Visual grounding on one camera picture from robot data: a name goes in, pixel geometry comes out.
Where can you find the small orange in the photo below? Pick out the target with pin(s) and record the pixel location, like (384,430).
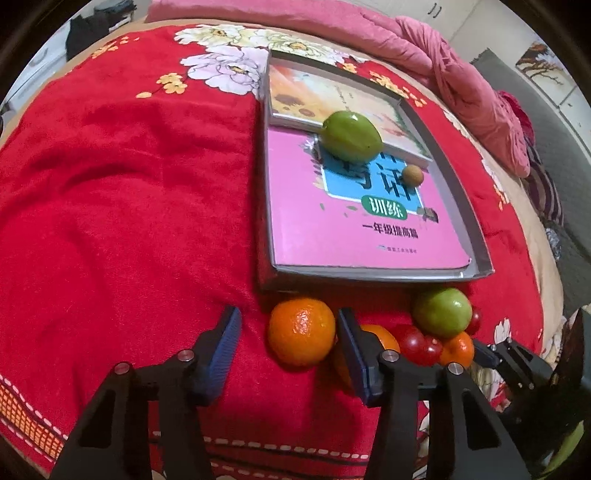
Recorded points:
(458,349)

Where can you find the red floral blanket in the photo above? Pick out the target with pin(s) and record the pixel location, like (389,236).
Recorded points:
(138,184)

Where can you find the white drawer cabinet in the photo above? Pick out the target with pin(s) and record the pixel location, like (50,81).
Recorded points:
(32,78)

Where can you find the yellow floral book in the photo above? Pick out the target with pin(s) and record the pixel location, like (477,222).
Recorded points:
(300,92)

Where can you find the wall painting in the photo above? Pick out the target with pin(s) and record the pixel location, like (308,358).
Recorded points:
(540,62)

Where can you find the shallow grey cardboard box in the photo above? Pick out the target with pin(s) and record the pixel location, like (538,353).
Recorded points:
(457,194)

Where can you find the large green fruit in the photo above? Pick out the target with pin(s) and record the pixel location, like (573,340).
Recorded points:
(353,136)

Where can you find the pink quilt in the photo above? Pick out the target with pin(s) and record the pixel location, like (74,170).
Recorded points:
(323,14)

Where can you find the red cherry tomato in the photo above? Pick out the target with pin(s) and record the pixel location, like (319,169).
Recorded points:
(474,321)
(408,341)
(431,351)

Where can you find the small brown longan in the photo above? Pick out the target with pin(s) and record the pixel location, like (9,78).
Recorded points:
(412,176)

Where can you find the round green fruit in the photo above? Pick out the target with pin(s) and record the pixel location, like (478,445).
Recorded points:
(442,311)

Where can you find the striped pillow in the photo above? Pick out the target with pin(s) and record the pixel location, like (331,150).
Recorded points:
(545,189)

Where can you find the dark clothes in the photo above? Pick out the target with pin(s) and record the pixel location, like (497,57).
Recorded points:
(85,34)

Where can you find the grey padded headboard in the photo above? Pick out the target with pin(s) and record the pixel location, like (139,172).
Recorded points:
(554,152)

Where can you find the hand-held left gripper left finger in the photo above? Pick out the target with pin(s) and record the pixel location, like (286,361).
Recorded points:
(225,350)

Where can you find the pink book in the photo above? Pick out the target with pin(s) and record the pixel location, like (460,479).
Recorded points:
(300,221)

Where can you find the large orange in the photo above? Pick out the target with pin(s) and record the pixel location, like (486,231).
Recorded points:
(302,332)

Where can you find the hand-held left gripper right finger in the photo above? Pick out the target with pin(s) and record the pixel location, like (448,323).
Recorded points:
(356,360)

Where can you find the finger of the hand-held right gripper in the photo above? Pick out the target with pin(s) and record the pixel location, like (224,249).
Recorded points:
(483,354)

